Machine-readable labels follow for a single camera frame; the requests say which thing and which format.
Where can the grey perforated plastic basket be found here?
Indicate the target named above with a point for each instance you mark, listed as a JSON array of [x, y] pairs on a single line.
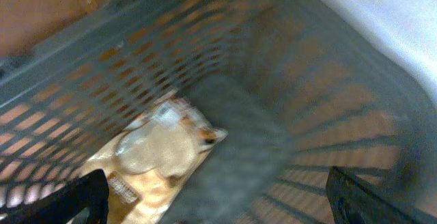
[[297, 89]]

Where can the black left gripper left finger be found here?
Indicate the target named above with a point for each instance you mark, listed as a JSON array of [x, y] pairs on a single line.
[[90, 192]]

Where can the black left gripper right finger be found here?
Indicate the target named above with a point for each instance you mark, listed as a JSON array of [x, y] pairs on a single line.
[[354, 200]]

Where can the beige grain pouch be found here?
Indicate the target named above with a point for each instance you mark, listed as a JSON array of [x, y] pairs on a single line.
[[148, 163]]

